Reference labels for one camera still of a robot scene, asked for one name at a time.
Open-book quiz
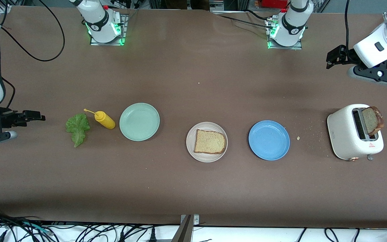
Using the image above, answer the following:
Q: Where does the green lettuce leaf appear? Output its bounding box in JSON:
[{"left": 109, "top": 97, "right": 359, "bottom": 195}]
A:
[{"left": 65, "top": 113, "right": 90, "bottom": 148}]

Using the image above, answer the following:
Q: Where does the dark crust bread slice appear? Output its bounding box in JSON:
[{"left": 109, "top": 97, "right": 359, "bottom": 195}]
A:
[{"left": 361, "top": 106, "right": 385, "bottom": 136}]

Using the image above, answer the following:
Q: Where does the yellow squeeze bottle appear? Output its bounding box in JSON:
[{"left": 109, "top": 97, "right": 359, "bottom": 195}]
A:
[{"left": 83, "top": 108, "right": 116, "bottom": 130}]

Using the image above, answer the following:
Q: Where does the light brown bread slice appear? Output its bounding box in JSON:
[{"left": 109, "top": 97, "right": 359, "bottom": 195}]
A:
[{"left": 194, "top": 129, "right": 227, "bottom": 155}]

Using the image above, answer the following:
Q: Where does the blue plate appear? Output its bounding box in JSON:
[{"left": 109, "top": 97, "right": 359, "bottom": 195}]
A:
[{"left": 248, "top": 120, "right": 291, "bottom": 161}]

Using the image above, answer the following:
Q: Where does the mint green plate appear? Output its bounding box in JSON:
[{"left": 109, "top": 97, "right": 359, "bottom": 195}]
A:
[{"left": 119, "top": 103, "right": 160, "bottom": 142}]

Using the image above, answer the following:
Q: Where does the beige plate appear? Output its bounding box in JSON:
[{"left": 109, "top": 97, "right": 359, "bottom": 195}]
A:
[{"left": 186, "top": 122, "right": 228, "bottom": 163}]

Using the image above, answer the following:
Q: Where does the white toaster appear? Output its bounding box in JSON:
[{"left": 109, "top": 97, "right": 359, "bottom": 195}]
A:
[{"left": 327, "top": 104, "right": 384, "bottom": 161}]

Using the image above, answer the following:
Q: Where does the red box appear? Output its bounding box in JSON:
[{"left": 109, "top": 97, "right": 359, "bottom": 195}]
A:
[{"left": 256, "top": 0, "right": 290, "bottom": 9}]

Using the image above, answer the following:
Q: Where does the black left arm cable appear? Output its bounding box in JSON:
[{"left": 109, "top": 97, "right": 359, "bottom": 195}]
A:
[{"left": 344, "top": 0, "right": 353, "bottom": 56}]

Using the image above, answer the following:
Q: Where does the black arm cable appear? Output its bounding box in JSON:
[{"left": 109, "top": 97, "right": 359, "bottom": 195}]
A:
[
  {"left": 344, "top": 0, "right": 353, "bottom": 56},
  {"left": 0, "top": 0, "right": 66, "bottom": 111}
]

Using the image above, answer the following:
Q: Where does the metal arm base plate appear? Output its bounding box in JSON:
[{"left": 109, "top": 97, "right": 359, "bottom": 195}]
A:
[
  {"left": 266, "top": 18, "right": 303, "bottom": 50},
  {"left": 89, "top": 13, "right": 129, "bottom": 46}
]

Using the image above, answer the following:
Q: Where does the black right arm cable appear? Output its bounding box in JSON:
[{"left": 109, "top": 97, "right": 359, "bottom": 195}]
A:
[{"left": 0, "top": 0, "right": 66, "bottom": 111}]

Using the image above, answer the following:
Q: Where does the black base cable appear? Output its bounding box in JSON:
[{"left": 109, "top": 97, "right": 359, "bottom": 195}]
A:
[{"left": 219, "top": 9, "right": 272, "bottom": 29}]

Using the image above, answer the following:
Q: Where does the teal cable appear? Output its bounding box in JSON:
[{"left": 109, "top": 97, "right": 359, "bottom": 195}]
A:
[{"left": 20, "top": 222, "right": 51, "bottom": 235}]

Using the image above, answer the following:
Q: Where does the metal mount beam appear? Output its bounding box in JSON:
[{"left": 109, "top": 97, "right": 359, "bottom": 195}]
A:
[{"left": 171, "top": 214, "right": 201, "bottom": 242}]

